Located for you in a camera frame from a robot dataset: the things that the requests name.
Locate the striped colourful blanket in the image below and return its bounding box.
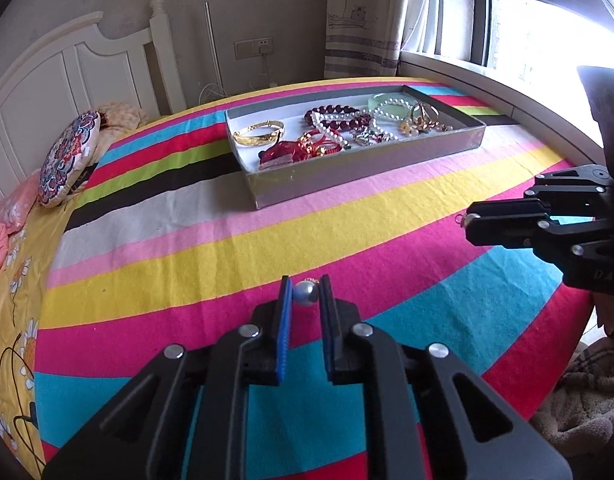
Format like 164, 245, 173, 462
34, 77, 605, 480

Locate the pearl earring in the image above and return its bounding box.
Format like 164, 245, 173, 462
293, 277, 319, 307

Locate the red string bracelet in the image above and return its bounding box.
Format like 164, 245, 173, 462
297, 130, 348, 158

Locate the white window sill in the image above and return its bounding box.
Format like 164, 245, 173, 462
399, 50, 608, 161

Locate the round embroidered cushion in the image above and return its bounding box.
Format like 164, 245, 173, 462
38, 110, 102, 208

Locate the beige fluffy towel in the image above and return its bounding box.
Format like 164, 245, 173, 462
97, 101, 148, 133

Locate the white wall conduit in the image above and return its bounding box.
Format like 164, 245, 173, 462
203, 2, 225, 98

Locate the pink quilt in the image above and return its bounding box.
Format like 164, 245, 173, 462
0, 170, 40, 281

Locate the dark red bead bracelet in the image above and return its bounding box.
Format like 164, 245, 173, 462
303, 104, 373, 133

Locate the black cable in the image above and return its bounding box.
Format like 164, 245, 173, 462
9, 400, 44, 461

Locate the printed beige curtain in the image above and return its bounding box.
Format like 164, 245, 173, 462
323, 0, 473, 80

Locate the dark window frame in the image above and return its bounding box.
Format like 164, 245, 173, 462
437, 0, 614, 91

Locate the multicolour bead necklace green pendant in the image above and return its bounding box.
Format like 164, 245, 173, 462
398, 119, 455, 137

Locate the yellow floral bedsheet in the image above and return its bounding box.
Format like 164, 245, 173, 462
0, 205, 82, 478

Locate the white wooden headboard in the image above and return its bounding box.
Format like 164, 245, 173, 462
0, 0, 188, 206

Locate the green jade bangle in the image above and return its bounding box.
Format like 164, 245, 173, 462
369, 92, 413, 116

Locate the red fabric rose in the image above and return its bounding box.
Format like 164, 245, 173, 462
258, 141, 300, 170

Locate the gold bangle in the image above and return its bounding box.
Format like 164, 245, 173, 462
232, 120, 285, 148

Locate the white charging cable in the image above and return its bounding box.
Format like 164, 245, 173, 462
199, 54, 278, 106

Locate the wall power socket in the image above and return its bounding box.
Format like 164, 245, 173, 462
233, 36, 274, 58

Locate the silver cardboard box tray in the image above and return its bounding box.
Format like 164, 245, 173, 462
225, 85, 488, 210

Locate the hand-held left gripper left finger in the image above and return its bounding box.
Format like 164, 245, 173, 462
42, 275, 294, 480

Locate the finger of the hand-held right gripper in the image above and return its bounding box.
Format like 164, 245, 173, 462
464, 197, 614, 263
524, 164, 614, 217

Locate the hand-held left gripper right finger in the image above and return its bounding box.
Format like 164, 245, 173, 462
319, 275, 570, 480

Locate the white pearl necklace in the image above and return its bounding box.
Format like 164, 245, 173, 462
311, 97, 413, 146

